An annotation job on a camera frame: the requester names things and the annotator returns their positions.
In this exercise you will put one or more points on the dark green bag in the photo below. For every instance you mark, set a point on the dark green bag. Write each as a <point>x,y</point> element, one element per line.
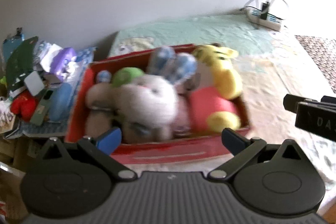
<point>20,64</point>

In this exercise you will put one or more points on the yellow tiger plush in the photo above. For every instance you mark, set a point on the yellow tiger plush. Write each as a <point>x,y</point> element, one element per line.
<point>215,85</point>

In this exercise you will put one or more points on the white power strip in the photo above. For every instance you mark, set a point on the white power strip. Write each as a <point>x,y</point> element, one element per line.
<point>270,21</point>

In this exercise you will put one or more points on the green plush toy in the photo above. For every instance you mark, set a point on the green plush toy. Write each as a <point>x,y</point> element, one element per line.
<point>125,76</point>

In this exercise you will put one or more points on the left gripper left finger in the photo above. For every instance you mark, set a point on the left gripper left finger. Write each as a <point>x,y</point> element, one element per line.
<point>94,151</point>

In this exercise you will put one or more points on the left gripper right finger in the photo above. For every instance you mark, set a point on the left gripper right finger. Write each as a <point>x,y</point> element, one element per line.
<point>250,151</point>

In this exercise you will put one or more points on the red cardboard box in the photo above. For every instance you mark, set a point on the red cardboard box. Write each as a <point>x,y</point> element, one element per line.
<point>185,145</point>

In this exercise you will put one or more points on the red small plush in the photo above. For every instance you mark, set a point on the red small plush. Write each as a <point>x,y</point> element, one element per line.
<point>24,105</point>

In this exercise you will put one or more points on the purple tissue pack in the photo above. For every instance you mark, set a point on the purple tissue pack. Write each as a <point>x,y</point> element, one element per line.
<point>59,63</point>

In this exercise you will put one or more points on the brown patterned blanket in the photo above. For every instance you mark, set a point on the brown patterned blanket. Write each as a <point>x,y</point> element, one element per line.
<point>322,51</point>

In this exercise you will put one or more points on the light blue bottle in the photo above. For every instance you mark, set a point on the light blue bottle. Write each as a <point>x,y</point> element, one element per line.
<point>60,103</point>

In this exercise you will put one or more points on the black power adapter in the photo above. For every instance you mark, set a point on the black power adapter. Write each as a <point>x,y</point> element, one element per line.
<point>264,10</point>

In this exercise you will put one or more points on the white bunny plush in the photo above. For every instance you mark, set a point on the white bunny plush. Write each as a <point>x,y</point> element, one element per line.
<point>148,106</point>

